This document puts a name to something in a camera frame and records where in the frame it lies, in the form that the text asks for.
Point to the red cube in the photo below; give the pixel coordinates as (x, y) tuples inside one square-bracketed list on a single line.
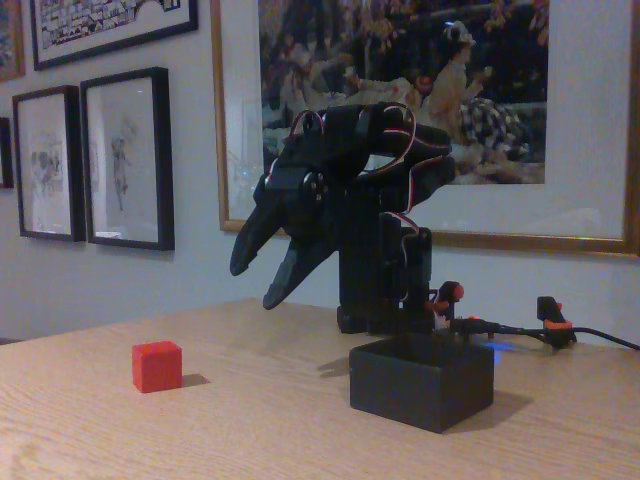
[(156, 367)]

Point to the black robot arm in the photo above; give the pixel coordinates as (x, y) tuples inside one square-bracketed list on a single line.
[(360, 250)]

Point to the black box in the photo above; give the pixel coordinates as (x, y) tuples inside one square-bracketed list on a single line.
[(420, 395)]

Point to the black-framed figure drawing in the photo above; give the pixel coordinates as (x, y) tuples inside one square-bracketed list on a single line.
[(162, 150)]

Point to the motor controller board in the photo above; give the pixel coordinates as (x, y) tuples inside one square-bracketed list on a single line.
[(442, 324)]

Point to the black orange table clamp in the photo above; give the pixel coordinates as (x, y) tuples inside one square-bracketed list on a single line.
[(451, 292), (552, 320)]

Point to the black-framed sketch drawing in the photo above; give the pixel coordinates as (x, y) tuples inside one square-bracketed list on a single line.
[(74, 165)]

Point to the black-framed town print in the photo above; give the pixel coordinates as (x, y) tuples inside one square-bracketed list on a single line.
[(115, 42)]

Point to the large gold-framed painting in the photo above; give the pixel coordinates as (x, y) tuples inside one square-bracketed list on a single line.
[(575, 100)]

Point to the brown-framed picture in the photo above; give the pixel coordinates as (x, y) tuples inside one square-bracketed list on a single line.
[(10, 40)]

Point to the small black picture frame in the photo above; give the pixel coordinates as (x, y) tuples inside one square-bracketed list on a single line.
[(6, 150)]

